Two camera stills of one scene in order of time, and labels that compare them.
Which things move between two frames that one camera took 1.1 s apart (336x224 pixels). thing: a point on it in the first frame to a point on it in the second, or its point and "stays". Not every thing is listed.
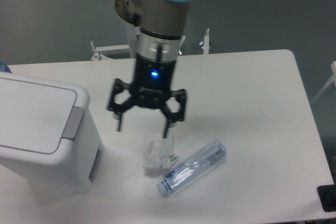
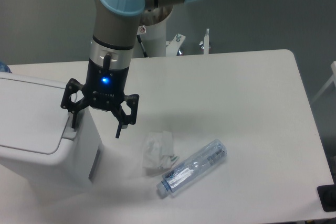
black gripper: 151,89 to 105,88
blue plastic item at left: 4,67 stays
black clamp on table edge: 327,195 stays
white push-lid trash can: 50,147 stays
